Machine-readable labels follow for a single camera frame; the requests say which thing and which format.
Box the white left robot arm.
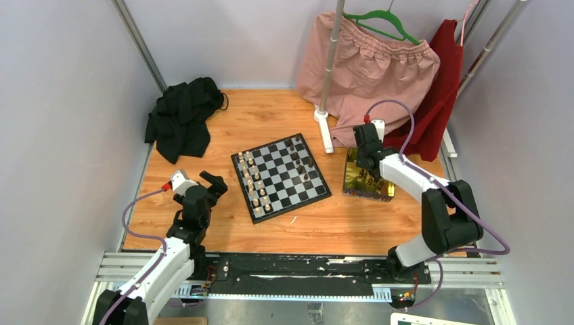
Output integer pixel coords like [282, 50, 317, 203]
[92, 170, 228, 324]

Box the gold metal tin tray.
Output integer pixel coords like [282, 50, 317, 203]
[342, 148, 395, 202]

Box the black white chessboard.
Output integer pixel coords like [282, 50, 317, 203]
[231, 133, 332, 224]

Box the white rook piece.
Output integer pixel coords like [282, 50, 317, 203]
[252, 198, 261, 214]

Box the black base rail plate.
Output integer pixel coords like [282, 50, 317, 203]
[192, 253, 431, 297]

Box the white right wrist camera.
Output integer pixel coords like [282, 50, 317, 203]
[364, 114, 386, 142]

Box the white rack stand base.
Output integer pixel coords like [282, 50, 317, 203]
[313, 105, 334, 154]

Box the green clothes hanger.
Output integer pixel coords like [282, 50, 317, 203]
[343, 1, 421, 45]

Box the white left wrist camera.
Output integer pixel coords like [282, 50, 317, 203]
[162, 169, 198, 196]

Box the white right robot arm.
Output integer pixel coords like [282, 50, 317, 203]
[353, 123, 484, 283]

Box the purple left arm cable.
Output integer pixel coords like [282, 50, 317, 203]
[98, 188, 171, 325]

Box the red cloth garment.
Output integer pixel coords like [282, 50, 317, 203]
[404, 20, 464, 162]

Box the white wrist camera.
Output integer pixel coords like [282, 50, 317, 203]
[162, 169, 198, 196]
[364, 114, 386, 142]

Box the silver rack pole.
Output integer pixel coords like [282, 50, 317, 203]
[318, 0, 345, 118]

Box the black cloth garment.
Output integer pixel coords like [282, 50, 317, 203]
[144, 77, 229, 164]

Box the pink cloth garment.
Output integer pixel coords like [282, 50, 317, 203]
[296, 11, 441, 149]

